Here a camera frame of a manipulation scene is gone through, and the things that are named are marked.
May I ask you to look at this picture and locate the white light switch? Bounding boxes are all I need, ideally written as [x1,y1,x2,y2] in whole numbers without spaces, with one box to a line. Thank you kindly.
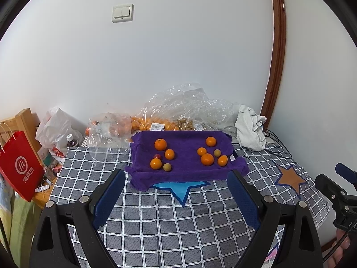
[112,3,134,23]

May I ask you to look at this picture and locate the crumpled clear plastic bag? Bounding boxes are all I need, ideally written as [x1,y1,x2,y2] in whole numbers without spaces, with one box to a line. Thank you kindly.
[85,112,133,147]

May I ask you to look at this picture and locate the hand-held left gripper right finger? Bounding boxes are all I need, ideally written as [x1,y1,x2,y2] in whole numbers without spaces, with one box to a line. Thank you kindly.
[227,169,327,268]

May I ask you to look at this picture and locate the red and white packet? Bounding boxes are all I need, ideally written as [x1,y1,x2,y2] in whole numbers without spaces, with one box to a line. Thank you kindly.
[49,145,66,162]

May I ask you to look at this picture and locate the clear bag of brown fruit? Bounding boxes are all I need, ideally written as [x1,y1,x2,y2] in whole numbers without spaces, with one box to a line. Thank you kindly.
[145,83,241,132]

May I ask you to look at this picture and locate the light green cloth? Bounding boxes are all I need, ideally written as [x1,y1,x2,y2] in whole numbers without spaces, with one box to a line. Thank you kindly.
[0,173,43,257]

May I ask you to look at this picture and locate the person's right hand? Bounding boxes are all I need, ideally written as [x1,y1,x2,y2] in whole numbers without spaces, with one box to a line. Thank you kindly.
[326,227,357,268]

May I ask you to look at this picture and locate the white towel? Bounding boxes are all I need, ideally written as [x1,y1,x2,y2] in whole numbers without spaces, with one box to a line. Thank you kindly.
[235,105,267,150]

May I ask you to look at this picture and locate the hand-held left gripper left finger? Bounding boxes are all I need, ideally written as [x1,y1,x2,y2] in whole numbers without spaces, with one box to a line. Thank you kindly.
[29,168,127,268]

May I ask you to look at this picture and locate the clear bag of oranges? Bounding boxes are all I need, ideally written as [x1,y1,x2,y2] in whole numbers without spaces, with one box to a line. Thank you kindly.
[131,112,179,132]

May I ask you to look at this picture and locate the grey checkered blanket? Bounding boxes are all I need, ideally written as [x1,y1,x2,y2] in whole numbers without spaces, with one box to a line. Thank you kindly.
[49,134,331,268]

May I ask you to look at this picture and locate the purple towel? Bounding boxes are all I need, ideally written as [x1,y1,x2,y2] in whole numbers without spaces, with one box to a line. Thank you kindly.
[124,130,249,192]

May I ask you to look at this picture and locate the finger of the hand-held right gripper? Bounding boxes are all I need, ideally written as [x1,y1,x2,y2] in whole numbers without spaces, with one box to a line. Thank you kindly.
[335,162,357,186]
[315,174,357,229]

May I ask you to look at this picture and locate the wooden chair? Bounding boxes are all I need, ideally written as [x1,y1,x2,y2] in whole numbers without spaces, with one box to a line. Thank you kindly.
[0,108,41,151]

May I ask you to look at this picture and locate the white plastic bag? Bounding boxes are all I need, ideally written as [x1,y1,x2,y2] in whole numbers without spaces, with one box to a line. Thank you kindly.
[36,107,84,152]

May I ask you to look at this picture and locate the wooden side table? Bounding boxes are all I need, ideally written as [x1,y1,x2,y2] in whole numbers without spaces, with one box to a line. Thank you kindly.
[32,156,66,210]

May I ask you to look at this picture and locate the dark bottle with white cap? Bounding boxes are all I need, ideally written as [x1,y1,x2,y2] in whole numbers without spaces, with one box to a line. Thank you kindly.
[66,134,80,149]

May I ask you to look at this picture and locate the braided black gripper cable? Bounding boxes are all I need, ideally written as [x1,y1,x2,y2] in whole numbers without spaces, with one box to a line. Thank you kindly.
[322,227,354,263]

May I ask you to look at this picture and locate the red paper bag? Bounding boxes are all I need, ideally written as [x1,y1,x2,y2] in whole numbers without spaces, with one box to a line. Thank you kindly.
[0,123,45,203]

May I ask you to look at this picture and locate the brown wooden door frame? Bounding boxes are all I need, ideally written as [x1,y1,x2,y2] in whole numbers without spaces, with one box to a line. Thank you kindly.
[261,0,287,130]

